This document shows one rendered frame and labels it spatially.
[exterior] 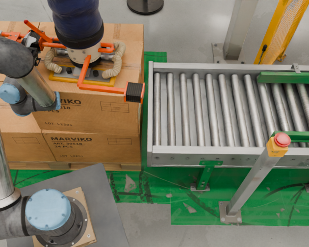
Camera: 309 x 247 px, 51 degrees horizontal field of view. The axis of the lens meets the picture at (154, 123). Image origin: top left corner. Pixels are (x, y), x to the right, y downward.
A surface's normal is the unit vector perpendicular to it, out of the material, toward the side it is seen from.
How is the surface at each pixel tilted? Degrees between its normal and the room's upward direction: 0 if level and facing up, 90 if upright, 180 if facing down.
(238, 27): 90
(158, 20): 0
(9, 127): 0
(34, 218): 8
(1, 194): 61
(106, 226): 0
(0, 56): 57
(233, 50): 90
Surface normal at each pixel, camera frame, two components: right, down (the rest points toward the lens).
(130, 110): -0.07, 0.84
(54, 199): 0.15, -0.47
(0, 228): 0.19, 0.30
